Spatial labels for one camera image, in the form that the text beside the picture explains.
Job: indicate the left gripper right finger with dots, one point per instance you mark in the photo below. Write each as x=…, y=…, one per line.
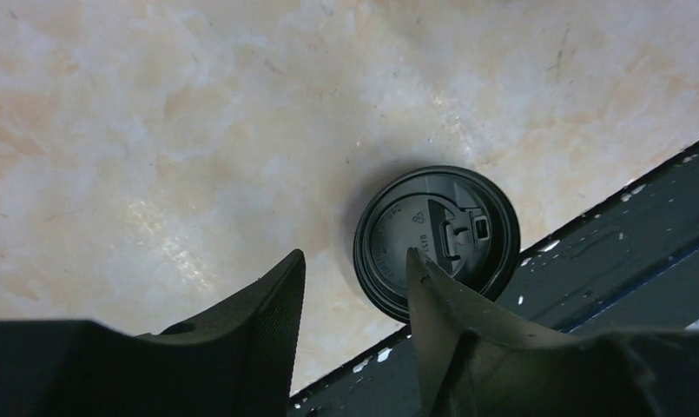
x=476, y=358

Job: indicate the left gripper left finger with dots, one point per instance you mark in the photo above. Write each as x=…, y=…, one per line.
x=233, y=359

